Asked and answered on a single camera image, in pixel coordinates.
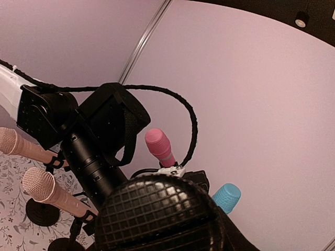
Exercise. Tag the black microphone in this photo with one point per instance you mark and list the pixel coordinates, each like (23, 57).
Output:
(159, 212)

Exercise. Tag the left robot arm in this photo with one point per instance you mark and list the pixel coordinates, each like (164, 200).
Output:
(96, 127)

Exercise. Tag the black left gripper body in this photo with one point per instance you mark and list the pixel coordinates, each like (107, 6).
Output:
(198, 177)

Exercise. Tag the black round stand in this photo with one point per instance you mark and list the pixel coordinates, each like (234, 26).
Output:
(44, 214)
(70, 243)

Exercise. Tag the pink microphone on straight stand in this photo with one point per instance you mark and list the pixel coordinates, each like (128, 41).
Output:
(160, 147)

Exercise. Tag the ceiling spot lamp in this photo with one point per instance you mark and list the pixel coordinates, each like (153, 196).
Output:
(303, 16)

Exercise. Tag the blue microphone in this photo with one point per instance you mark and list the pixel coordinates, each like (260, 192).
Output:
(227, 197)

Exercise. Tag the beige microphone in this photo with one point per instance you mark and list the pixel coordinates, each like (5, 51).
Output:
(43, 188)
(14, 144)

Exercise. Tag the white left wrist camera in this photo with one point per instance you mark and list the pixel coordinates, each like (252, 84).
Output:
(177, 171)

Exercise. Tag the aluminium left corner post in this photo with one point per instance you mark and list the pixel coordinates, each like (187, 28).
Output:
(144, 39)

